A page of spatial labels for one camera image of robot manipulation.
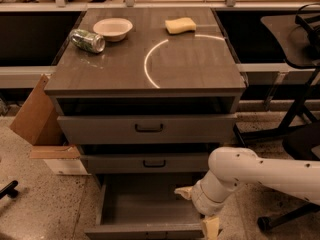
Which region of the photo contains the grey middle drawer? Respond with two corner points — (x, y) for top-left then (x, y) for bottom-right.
(80, 153), (208, 174)

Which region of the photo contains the black office chair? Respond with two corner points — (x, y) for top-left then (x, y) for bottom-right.
(257, 121), (320, 232)

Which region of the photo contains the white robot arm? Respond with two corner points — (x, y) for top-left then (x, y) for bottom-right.
(174, 147), (320, 240)

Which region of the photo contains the yellow sponge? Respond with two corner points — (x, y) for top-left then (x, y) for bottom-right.
(165, 17), (196, 34)

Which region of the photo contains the grey drawer cabinet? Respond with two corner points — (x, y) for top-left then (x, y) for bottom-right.
(43, 6), (248, 192)

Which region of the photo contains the brown cardboard box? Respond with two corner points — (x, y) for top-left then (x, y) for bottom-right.
(10, 75), (87, 175)

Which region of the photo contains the black chair caster left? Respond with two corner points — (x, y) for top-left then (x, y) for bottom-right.
(0, 180), (18, 199)

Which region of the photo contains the grey bottom drawer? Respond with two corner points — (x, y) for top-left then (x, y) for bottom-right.
(85, 173), (203, 240)

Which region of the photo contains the grey top drawer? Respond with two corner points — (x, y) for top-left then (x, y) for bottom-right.
(58, 114), (236, 144)

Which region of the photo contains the white bowl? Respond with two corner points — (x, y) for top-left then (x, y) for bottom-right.
(93, 18), (133, 42)

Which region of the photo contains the black side table stand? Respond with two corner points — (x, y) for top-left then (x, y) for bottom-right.
(234, 2), (320, 147)

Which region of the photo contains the grey drawer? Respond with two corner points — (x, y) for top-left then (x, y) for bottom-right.
(80, 153), (208, 174)
(58, 114), (236, 144)
(85, 173), (203, 240)

